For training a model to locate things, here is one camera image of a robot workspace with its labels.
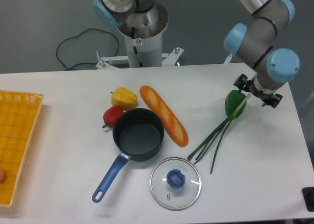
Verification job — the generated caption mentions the green bell pepper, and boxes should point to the green bell pepper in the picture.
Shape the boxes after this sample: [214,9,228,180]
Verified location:
[225,90,246,117]

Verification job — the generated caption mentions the black cable on floor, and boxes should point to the black cable on floor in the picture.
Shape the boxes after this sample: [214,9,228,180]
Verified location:
[56,28,120,71]

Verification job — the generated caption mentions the green onion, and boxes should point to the green onion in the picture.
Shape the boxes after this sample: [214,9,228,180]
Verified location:
[187,93,253,174]

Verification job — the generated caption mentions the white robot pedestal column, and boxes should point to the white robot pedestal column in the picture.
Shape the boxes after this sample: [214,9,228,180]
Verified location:
[117,2,168,68]

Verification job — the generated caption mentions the dark saucepan with blue handle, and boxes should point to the dark saucepan with blue handle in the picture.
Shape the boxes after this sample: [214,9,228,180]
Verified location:
[92,108,164,203]

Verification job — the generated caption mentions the yellow woven basket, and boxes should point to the yellow woven basket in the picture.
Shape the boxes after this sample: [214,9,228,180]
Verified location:
[0,90,44,207]

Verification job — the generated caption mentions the glass lid with blue knob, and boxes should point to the glass lid with blue knob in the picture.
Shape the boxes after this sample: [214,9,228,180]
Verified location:
[149,157,202,211]

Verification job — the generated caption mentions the red bell pepper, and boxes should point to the red bell pepper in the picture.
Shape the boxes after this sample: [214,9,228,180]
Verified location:
[102,106,124,128]

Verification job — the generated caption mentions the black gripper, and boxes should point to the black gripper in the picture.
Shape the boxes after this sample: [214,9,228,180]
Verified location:
[234,74,283,108]

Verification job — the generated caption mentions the black object at table edge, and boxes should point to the black object at table edge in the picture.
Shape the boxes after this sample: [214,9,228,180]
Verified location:
[302,187,314,212]

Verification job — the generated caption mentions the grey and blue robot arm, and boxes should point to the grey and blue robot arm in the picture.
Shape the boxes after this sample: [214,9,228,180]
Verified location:
[93,0,300,108]

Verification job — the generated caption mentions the white metal base frame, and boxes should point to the white metal base frame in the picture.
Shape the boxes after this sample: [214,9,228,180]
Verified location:
[96,47,235,69]

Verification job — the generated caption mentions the orange baguette bread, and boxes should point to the orange baguette bread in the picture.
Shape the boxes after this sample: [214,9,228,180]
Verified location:
[140,85,189,148]

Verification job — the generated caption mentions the yellow bell pepper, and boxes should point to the yellow bell pepper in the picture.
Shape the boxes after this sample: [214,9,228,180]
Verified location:
[111,87,137,111]

